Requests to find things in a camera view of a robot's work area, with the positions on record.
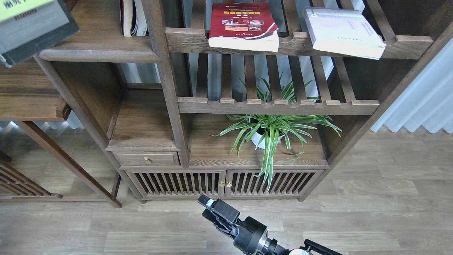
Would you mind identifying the white curtain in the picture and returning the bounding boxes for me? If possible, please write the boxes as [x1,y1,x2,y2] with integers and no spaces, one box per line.
[371,40,453,134]

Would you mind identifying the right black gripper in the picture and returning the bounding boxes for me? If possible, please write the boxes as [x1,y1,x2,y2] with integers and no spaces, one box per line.
[197,195,289,255]

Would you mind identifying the red cover book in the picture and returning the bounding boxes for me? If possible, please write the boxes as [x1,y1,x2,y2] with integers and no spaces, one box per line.
[208,2,279,53]

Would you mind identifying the green grey cover book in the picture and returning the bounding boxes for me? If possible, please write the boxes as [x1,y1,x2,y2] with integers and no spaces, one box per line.
[0,0,79,68]

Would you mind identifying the brass cabinet door knobs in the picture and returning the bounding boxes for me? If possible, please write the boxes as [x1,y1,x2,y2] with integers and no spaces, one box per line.
[218,181,233,187]

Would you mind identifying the dark wooden bookshelf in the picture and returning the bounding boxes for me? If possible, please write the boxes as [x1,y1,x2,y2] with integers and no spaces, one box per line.
[1,0,452,201]

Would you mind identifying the green spider plant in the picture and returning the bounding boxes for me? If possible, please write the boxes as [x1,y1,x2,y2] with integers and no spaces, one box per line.
[209,73,342,193]

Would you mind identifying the upright books on shelf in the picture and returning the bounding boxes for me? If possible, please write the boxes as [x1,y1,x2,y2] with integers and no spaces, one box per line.
[120,0,148,37]

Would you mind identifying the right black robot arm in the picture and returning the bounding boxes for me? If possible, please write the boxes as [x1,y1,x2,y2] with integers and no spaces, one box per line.
[198,195,339,255]

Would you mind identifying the white plant pot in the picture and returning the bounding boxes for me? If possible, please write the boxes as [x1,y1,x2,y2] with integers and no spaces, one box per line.
[249,126,284,151]

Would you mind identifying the white lavender cover book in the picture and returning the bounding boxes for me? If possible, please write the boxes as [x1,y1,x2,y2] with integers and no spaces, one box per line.
[304,7,386,60]

